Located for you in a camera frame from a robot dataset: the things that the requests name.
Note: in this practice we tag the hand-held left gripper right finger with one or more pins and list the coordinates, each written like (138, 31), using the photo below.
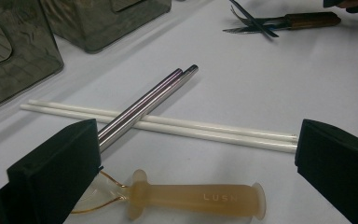
(338, 168)

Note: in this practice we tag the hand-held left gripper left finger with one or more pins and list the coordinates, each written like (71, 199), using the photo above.
(52, 174)

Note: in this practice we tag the metal fork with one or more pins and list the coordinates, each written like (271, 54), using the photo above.
(261, 21)

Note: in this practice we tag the white chopstick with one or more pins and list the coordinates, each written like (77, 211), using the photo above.
(230, 128)
(230, 138)

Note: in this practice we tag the smoky transparent plastic bin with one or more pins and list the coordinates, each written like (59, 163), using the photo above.
(28, 56)
(90, 25)

